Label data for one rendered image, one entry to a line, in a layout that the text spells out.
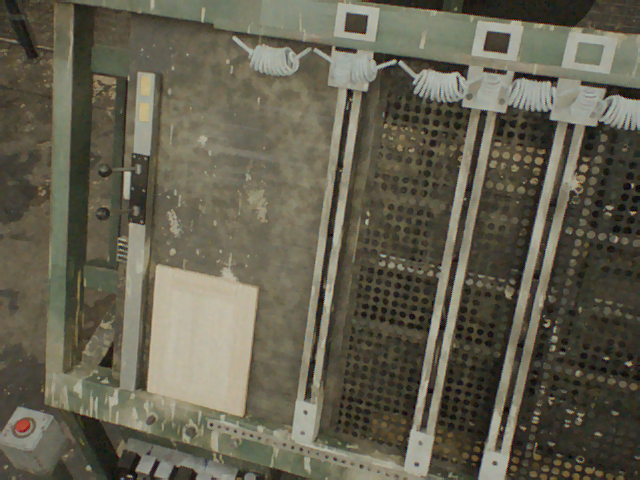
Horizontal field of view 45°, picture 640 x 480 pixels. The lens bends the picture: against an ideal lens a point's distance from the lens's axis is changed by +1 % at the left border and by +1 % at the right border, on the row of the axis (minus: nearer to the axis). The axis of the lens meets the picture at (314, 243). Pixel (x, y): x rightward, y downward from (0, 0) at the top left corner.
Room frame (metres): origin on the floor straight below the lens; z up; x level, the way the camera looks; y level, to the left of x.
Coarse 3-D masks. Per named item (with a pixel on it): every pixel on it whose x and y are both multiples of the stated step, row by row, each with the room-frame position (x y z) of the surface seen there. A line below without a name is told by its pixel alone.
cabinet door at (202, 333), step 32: (160, 288) 1.41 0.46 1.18; (192, 288) 1.39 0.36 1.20; (224, 288) 1.37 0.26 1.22; (256, 288) 1.35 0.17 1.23; (160, 320) 1.36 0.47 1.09; (192, 320) 1.34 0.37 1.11; (224, 320) 1.32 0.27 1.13; (160, 352) 1.31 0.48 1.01; (192, 352) 1.28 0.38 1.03; (224, 352) 1.26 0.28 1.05; (160, 384) 1.25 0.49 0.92; (192, 384) 1.23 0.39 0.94; (224, 384) 1.21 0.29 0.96
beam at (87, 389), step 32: (64, 384) 1.30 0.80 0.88; (96, 384) 1.28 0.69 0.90; (96, 416) 1.22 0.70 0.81; (128, 416) 1.20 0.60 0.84; (160, 416) 1.17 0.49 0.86; (192, 416) 1.15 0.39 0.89; (224, 416) 1.14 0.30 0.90; (224, 448) 1.08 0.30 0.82; (256, 448) 1.06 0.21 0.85; (320, 448) 1.02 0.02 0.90; (352, 448) 1.01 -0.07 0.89
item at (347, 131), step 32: (352, 64) 1.44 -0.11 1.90; (352, 96) 1.52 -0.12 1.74; (352, 128) 1.48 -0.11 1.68; (352, 160) 1.44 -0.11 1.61; (352, 192) 1.43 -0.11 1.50; (320, 256) 1.31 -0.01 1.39; (320, 288) 1.27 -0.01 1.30; (320, 320) 1.24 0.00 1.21; (320, 352) 1.17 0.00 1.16; (320, 384) 1.12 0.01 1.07; (320, 416) 1.10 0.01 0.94
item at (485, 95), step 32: (480, 32) 1.49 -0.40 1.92; (512, 32) 1.47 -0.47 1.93; (480, 96) 1.33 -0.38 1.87; (480, 128) 1.40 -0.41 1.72; (480, 160) 1.35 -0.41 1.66; (480, 192) 1.31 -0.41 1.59; (448, 256) 1.24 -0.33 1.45; (448, 288) 1.21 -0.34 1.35; (448, 320) 1.14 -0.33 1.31; (448, 352) 1.09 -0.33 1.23; (416, 416) 1.01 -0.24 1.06; (416, 448) 0.96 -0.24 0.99
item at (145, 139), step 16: (160, 80) 1.74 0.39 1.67; (144, 96) 1.70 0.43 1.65; (144, 128) 1.65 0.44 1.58; (144, 144) 1.63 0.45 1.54; (144, 224) 1.51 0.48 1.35; (128, 240) 1.50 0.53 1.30; (144, 240) 1.49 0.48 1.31; (128, 256) 1.47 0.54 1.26; (144, 256) 1.47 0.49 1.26; (128, 272) 1.45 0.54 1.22; (144, 272) 1.44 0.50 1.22; (128, 288) 1.42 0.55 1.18; (144, 288) 1.42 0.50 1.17; (128, 304) 1.39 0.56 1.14; (144, 304) 1.40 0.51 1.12; (128, 320) 1.37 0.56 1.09; (144, 320) 1.38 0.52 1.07; (128, 336) 1.34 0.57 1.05; (128, 352) 1.31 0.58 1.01; (128, 368) 1.29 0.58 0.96; (128, 384) 1.26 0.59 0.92
